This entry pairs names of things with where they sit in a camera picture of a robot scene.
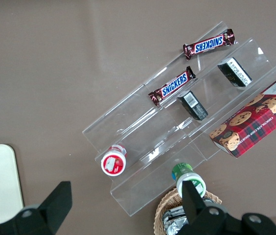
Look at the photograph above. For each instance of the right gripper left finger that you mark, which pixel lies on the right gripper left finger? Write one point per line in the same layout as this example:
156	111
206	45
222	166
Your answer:
59	199

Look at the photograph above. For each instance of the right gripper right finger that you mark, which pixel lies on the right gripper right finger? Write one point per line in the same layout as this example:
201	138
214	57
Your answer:
191	203

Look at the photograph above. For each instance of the small tan wicker basket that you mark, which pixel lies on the small tan wicker basket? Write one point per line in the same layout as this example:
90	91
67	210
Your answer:
162	208

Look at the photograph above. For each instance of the silver foil snack packet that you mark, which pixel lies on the silver foil snack packet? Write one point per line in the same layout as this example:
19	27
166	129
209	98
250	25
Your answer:
173	213
176	227

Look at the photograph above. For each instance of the green yogurt cup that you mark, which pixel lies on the green yogurt cup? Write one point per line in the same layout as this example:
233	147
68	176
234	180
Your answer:
184	171

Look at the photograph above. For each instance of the red strawberry yogurt cup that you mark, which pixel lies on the red strawberry yogurt cup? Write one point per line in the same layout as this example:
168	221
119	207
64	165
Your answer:
113	162

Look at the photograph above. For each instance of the clear acrylic stepped display shelf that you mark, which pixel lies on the clear acrylic stepped display shelf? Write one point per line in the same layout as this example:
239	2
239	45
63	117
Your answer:
147	137

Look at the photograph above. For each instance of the small black carton box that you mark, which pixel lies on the small black carton box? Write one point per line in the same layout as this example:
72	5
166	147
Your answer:
193	105
236	72

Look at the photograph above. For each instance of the red tartan cookie box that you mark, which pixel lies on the red tartan cookie box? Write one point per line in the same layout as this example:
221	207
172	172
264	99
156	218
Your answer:
253	122

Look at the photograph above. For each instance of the Snickers chocolate bar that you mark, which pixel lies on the Snickers chocolate bar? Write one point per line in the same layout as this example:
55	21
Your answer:
173	85
209	44

